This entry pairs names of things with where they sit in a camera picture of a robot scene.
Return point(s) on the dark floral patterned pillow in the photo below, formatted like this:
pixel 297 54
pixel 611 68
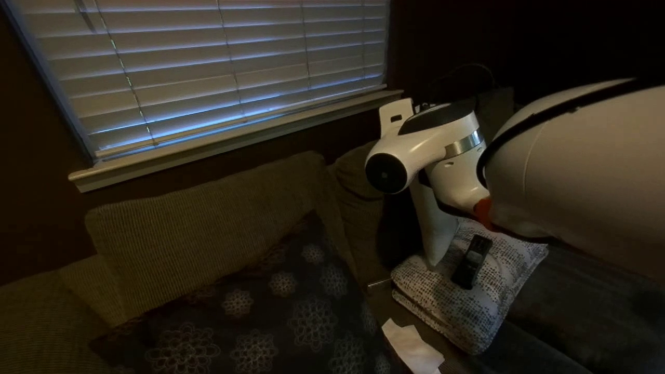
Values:
pixel 277 311

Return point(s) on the white window blinds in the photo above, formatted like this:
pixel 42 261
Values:
pixel 207 63

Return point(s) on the white embroidered pillow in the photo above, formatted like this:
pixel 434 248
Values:
pixel 432 229

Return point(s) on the olive grey sofa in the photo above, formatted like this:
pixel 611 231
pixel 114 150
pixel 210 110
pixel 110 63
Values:
pixel 207 220

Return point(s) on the white paper tissue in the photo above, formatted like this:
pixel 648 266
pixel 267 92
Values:
pixel 411 345

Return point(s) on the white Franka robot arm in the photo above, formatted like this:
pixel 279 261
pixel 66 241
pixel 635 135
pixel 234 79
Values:
pixel 582 166

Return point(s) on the black remote control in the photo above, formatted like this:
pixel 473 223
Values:
pixel 471 263

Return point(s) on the grey patterned folded blanket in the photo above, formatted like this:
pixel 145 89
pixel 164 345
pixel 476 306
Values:
pixel 457 311

